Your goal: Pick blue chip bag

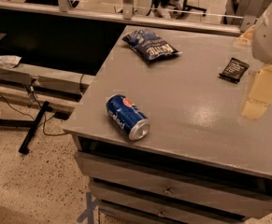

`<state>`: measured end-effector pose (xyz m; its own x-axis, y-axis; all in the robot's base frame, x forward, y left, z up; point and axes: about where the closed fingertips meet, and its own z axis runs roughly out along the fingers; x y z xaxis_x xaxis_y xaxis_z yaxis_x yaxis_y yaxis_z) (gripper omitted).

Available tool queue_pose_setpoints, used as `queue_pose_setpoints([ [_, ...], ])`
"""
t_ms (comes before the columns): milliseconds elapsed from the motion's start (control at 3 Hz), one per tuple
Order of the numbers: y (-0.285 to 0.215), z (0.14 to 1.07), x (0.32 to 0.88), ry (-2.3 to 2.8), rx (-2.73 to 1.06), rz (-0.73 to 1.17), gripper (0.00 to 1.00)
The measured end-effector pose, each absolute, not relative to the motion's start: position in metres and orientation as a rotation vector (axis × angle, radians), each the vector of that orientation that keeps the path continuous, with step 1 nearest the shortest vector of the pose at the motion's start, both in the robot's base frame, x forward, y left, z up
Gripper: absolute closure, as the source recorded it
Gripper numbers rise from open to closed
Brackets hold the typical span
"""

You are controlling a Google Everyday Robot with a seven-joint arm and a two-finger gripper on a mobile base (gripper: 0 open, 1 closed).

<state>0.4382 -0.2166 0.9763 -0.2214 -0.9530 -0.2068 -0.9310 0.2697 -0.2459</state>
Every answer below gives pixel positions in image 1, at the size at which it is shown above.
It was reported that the black snack packet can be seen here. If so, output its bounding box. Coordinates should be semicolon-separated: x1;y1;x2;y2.
219;58;250;83

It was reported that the grey metal rail barrier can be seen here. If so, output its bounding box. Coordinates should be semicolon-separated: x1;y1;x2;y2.
0;0;272;35

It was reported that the black metal stand leg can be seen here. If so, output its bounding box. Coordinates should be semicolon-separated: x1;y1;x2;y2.
19;101;50;155

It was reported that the black floor cable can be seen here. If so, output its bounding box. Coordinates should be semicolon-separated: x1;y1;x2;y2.
0;77;71;137

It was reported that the white crumpled packet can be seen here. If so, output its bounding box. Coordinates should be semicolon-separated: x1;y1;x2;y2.
0;55;21;69

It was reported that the grey drawer cabinet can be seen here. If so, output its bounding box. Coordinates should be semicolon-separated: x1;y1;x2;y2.
64;30;272;224

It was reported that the grey low bench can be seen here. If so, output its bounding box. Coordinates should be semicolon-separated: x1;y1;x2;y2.
0;63;94;99

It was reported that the blue chip bag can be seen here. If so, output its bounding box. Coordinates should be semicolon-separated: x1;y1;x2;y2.
122;29;179;63

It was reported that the blue Pepsi soda can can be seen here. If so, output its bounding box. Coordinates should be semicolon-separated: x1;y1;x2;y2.
106;94;150;141

